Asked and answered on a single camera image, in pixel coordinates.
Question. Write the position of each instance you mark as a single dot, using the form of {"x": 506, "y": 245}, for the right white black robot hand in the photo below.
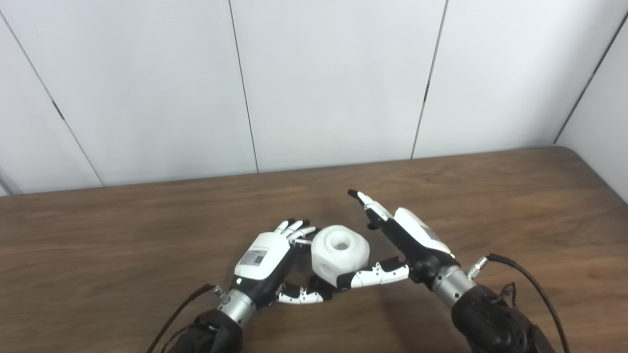
{"x": 417, "y": 240}

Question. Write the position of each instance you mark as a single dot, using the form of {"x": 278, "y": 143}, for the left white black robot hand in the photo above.
{"x": 260, "y": 257}

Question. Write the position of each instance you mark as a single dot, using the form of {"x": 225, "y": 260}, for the round white plastic piece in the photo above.
{"x": 338, "y": 260}

